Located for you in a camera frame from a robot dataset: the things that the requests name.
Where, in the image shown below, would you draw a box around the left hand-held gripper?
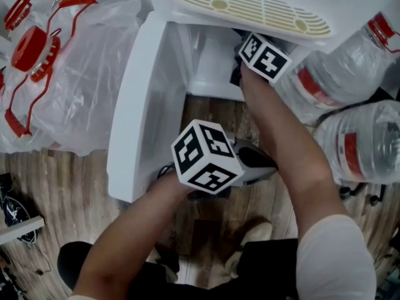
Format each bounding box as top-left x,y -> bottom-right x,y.
170,119 -> 279,201

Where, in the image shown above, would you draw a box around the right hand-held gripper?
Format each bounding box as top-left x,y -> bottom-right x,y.
229,28 -> 293,86

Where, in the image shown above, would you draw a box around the person's right forearm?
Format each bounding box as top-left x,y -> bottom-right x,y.
239,64 -> 350,242

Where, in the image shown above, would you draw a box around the person's left forearm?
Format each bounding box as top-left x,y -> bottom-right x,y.
71,170 -> 197,299

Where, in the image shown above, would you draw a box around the large clear water bottle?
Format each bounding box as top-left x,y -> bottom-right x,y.
274,11 -> 400,124
314,100 -> 400,187

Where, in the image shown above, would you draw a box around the white cabinet door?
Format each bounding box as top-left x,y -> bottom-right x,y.
106,11 -> 188,203

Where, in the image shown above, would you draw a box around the beige slotted drip tray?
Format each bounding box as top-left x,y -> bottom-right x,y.
170,0 -> 333,46

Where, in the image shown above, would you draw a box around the person's beige right shoe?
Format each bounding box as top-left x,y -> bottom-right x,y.
224,222 -> 274,274

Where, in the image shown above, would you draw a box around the person's beige shoe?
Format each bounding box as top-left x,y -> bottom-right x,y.
224,222 -> 274,274
154,247 -> 181,283

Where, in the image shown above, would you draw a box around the person's black trousers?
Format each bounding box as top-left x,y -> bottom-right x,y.
57,237 -> 301,300

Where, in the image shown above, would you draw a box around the person's beige left shoe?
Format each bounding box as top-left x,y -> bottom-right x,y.
154,247 -> 181,283

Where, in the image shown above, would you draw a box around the clear plastic bag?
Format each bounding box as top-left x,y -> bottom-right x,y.
0,0 -> 144,158

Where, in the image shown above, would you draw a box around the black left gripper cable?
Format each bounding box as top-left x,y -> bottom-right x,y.
157,163 -> 176,180

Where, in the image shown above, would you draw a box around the white table frame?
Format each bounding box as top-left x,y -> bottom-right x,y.
0,216 -> 46,245

